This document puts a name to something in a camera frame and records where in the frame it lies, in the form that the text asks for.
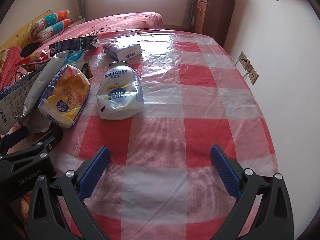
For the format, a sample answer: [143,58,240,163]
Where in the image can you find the red snack bag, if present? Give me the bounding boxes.
[16,50,50,72]

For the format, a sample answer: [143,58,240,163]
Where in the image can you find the grey foil pouch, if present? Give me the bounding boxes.
[22,49,75,117]

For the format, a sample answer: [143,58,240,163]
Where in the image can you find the wrappers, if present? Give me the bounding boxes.
[0,71,42,134]

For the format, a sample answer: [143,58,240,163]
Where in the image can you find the brown wooden cabinet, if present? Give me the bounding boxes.
[194,0,238,47]

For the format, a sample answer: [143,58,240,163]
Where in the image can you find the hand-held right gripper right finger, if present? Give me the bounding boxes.
[210,144,294,240]

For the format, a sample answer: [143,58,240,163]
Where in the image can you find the white bedside table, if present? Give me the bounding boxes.
[70,15,87,27]

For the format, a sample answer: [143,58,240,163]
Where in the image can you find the grey checked curtain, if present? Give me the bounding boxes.
[75,0,87,22]
[182,0,198,29]

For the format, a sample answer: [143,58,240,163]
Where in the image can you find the pink bed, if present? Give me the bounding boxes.
[37,12,165,55]

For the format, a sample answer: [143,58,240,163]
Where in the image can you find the yellow tissue pack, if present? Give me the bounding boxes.
[37,64,91,129]

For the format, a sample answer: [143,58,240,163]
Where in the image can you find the wall socket panel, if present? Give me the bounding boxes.
[237,51,260,85]

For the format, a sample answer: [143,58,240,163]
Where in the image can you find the dark blue snack bag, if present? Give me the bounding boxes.
[48,36,98,57]

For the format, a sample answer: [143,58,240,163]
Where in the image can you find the blue white tissue pack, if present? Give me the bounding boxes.
[102,42,142,61]

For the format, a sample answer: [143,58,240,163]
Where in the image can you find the yellow wooden headboard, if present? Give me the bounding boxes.
[0,10,53,49]

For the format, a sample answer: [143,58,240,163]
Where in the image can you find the black cloth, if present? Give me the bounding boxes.
[20,42,42,57]

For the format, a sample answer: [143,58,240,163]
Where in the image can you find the light blue small pack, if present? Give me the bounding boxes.
[64,49,86,67]

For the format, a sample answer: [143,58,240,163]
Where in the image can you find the red white checkered tablecloth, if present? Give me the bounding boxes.
[54,29,279,240]

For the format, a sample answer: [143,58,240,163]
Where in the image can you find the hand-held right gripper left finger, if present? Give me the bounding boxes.
[26,145,112,240]

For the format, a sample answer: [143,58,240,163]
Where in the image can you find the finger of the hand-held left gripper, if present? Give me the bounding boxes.
[0,127,63,164]
[0,126,29,153]

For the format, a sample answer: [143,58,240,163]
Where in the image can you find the white detergent refill pouch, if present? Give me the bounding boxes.
[97,60,145,120]

